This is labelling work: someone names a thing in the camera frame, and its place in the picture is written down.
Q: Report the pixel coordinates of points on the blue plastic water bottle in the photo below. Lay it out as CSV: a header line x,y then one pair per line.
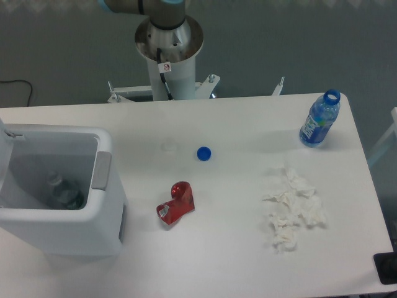
x,y
323,113

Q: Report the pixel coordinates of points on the white trash can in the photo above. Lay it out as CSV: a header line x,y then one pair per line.
x,y
28,210

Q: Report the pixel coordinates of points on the black device at table corner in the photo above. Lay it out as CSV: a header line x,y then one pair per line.
x,y
385,264

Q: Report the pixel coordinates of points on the white frame at right edge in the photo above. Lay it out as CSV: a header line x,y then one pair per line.
x,y
384,143

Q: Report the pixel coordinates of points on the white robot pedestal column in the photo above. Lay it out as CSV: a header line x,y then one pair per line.
x,y
170,57

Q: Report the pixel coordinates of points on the crumpled white tissue paper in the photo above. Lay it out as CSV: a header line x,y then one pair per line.
x,y
294,204

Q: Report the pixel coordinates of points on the clear bottle inside trash can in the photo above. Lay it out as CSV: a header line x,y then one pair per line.
x,y
65,191

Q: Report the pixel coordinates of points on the blue bottle cap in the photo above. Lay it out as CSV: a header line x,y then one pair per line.
x,y
204,153

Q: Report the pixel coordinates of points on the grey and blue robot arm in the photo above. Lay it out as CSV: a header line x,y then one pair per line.
x,y
165,15

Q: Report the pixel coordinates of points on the crushed red can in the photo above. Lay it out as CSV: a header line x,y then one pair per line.
x,y
181,203

